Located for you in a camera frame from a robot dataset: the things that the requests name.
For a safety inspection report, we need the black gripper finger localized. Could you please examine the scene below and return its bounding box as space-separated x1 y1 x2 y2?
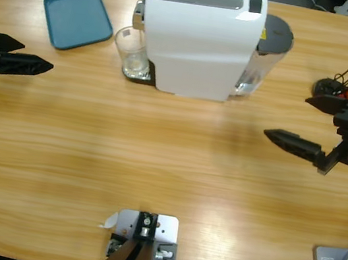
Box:
0 49 55 84
0 33 28 56
257 126 347 180
303 91 348 118

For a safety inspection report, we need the clear glass cup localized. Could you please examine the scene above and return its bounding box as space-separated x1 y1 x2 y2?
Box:
108 22 158 82

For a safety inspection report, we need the white capsule coffee machine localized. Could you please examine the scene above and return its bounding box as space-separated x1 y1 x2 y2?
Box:
119 0 270 109

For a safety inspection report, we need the clear water tank dark lid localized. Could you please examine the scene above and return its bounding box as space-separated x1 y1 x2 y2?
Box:
229 10 297 105

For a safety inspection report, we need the teal plastic tray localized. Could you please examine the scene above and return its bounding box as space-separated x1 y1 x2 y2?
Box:
36 0 119 59

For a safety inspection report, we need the white paper tag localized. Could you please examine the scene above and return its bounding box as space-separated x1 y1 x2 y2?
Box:
97 209 119 231

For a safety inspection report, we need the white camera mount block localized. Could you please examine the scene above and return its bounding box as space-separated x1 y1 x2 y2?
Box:
108 206 183 260

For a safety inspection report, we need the dark camera post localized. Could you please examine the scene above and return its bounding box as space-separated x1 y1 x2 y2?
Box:
92 204 161 260

